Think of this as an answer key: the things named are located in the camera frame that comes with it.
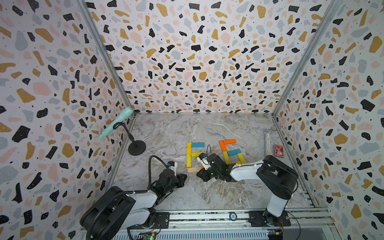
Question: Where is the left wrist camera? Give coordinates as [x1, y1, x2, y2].
[167, 161, 178, 176]

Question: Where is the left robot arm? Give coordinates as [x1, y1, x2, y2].
[80, 167, 187, 240]

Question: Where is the glitter tube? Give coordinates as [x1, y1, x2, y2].
[264, 129, 273, 156]

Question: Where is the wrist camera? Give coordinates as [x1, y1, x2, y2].
[167, 161, 178, 176]
[197, 154, 210, 170]

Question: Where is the mint green microphone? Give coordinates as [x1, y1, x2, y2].
[99, 107, 134, 140]

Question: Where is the beige wooden block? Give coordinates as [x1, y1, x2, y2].
[187, 167, 202, 173]

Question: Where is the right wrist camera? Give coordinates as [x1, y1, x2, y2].
[197, 154, 210, 170]

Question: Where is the black microphone stand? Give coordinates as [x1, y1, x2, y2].
[114, 123, 147, 156]

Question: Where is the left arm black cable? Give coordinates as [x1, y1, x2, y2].
[85, 155, 169, 240]

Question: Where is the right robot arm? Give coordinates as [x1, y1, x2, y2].
[197, 153, 299, 228]

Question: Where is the yellow-green block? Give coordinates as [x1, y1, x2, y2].
[223, 151, 231, 165]

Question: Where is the pink card box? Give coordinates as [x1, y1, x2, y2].
[274, 145, 285, 158]

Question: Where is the teal block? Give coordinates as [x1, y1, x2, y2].
[227, 149, 242, 156]
[192, 143, 205, 148]

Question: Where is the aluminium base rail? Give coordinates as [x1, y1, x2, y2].
[79, 208, 340, 240]

